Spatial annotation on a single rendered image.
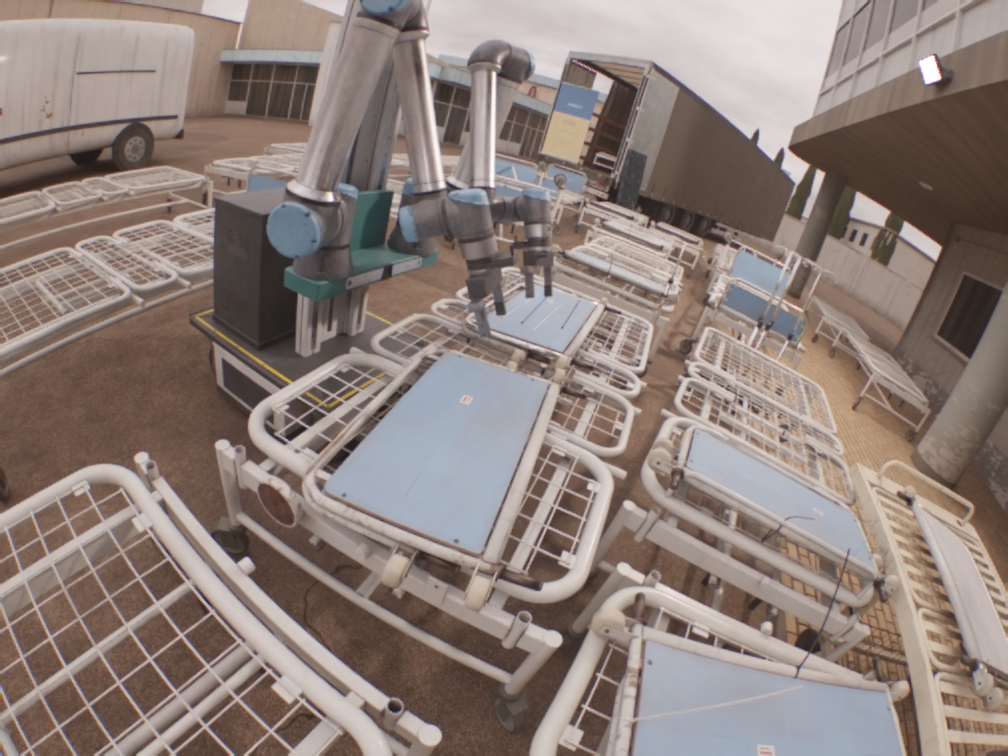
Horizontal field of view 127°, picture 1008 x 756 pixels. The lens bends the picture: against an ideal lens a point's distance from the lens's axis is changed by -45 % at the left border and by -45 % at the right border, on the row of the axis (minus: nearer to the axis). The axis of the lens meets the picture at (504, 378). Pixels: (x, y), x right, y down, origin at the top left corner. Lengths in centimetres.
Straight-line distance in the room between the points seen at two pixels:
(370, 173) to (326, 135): 61
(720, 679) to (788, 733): 19
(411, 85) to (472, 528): 104
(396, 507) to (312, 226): 67
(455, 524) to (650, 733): 52
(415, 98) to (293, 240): 47
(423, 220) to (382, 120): 68
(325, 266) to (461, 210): 47
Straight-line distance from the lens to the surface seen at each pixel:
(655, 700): 83
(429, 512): 89
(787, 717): 100
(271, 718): 128
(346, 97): 112
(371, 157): 171
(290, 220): 115
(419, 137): 121
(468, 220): 108
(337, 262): 136
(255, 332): 177
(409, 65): 124
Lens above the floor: 123
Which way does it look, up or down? 30 degrees down
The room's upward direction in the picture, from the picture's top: 17 degrees clockwise
